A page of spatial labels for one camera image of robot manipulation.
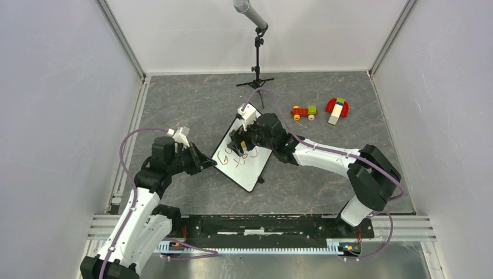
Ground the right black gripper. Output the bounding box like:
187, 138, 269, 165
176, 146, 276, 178
228, 116, 275, 157

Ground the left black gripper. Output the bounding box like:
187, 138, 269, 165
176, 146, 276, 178
167, 142, 217, 176

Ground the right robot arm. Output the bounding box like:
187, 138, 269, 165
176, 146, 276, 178
227, 113, 405, 237

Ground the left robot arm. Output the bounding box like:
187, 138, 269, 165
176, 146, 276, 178
80, 136, 217, 278

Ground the black microphone tripod stand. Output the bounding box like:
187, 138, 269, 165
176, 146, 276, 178
235, 26, 274, 90

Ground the red toy block car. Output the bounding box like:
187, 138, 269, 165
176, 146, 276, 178
290, 105, 318, 121

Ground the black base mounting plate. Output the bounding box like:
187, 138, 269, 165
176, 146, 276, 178
169, 214, 375, 249

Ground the red white toy block figure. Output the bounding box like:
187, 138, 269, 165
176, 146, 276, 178
325, 98, 349, 126

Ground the grey microphone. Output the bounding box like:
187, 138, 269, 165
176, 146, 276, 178
233, 0, 268, 30

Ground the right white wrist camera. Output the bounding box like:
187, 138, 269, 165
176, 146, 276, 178
237, 103, 258, 131

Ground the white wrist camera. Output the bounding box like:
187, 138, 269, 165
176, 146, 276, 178
166, 126, 190, 148
237, 103, 258, 131

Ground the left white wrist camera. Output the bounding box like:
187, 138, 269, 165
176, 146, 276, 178
166, 126, 190, 148

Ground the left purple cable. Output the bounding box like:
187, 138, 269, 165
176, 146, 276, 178
98, 128, 220, 279

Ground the purple cable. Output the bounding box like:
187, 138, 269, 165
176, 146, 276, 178
98, 128, 220, 279
241, 87, 406, 261

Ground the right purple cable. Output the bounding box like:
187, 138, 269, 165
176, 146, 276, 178
241, 87, 406, 261

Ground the aluminium frame rail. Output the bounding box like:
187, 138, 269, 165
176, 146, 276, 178
87, 214, 436, 256

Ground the left corner aluminium post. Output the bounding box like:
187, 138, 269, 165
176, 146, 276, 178
95, 0, 147, 81

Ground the corner aluminium post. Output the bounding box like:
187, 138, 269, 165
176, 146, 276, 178
95, 0, 147, 81
368, 0, 418, 79

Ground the right corner aluminium post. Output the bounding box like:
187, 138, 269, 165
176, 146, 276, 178
368, 0, 418, 79

